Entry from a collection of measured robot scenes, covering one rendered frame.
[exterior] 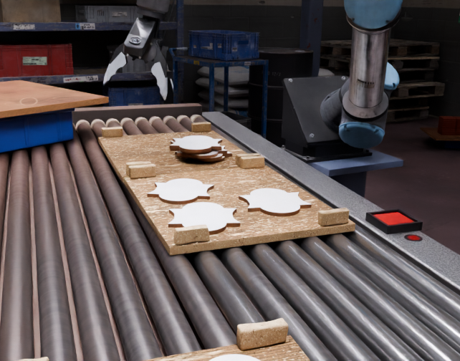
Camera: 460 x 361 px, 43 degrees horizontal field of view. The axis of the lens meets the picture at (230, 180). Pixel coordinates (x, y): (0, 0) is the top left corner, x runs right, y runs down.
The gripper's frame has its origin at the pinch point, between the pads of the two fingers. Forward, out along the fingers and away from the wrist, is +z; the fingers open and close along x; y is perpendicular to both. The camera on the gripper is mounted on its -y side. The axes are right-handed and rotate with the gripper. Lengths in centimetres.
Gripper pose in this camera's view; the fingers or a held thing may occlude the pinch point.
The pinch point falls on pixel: (133, 94)
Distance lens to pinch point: 145.9
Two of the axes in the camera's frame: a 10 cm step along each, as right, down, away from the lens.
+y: 0.5, -2.8, 9.6
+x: -9.7, -2.4, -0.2
